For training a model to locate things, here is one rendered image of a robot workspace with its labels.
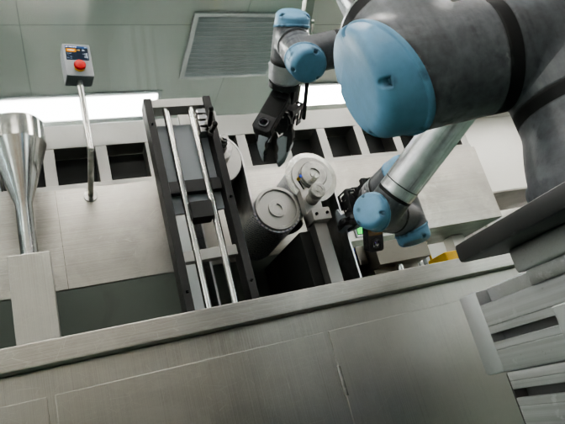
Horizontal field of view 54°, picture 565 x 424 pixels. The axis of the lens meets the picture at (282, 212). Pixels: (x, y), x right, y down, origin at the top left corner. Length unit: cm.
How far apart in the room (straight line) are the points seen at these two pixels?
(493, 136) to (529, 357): 539
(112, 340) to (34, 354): 12
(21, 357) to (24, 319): 38
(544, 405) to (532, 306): 10
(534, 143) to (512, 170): 533
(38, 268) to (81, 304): 28
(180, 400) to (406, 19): 72
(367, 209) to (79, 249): 90
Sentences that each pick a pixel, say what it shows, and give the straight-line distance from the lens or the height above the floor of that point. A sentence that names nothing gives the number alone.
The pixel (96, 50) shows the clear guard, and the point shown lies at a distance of 178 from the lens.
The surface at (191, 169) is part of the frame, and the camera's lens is 132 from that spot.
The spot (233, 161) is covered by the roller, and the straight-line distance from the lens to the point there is 147.
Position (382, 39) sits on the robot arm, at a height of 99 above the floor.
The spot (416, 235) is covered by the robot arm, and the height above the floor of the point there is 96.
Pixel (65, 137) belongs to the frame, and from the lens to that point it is 183.
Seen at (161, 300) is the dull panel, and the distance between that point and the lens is 165.
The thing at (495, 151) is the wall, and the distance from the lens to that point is 588.
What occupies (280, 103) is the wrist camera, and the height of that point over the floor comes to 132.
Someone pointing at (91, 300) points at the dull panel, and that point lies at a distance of 164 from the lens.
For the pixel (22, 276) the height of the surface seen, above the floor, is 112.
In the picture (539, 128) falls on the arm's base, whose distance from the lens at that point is 57.
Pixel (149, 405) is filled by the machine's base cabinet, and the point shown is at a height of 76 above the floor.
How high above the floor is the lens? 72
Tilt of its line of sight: 18 degrees up
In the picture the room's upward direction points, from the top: 15 degrees counter-clockwise
